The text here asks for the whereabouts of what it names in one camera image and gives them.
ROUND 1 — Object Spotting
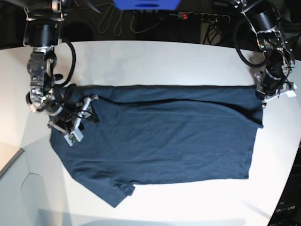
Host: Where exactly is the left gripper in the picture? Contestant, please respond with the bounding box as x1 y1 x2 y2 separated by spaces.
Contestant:
254 70 296 103

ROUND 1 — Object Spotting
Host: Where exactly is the light coiled cable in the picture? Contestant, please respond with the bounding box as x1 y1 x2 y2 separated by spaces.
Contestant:
70 0 163 34

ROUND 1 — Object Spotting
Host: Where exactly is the blue plastic bin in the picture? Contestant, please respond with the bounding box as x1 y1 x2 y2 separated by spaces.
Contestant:
113 0 181 10

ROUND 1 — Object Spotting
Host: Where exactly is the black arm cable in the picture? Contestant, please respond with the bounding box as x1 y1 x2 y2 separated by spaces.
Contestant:
53 39 78 90

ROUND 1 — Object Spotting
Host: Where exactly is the black power strip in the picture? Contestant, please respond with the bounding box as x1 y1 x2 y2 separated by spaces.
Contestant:
177 12 230 23

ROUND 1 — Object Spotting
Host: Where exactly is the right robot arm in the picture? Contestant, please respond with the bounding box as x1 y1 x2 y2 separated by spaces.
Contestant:
24 0 98 146

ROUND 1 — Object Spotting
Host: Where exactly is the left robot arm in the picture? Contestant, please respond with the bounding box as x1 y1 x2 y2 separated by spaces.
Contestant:
233 0 297 107

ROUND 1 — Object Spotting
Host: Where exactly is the dark blue t-shirt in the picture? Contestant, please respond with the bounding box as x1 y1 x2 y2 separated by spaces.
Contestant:
50 86 263 207

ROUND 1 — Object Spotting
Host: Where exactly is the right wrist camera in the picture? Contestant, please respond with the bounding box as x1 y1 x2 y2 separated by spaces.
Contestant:
64 132 84 146

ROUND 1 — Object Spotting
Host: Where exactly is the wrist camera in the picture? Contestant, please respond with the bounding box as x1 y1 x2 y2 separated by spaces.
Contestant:
286 89 296 97
64 132 84 146

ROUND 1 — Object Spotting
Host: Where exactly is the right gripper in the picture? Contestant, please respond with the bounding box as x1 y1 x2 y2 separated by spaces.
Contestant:
48 94 99 136

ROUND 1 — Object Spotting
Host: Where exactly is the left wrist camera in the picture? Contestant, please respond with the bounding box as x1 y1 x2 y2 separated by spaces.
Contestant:
286 89 296 97

